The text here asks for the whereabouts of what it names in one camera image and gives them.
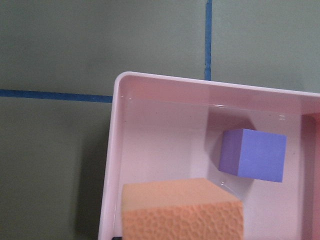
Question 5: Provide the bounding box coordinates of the purple foam block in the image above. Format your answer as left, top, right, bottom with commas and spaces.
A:
218, 128, 287, 183

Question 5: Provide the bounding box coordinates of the orange foam block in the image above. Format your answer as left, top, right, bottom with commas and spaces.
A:
121, 178, 244, 240

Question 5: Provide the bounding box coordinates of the red foam block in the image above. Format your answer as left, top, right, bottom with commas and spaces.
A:
301, 113, 320, 240

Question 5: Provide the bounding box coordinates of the pink plastic bin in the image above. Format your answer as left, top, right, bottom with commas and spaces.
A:
98, 72, 320, 240

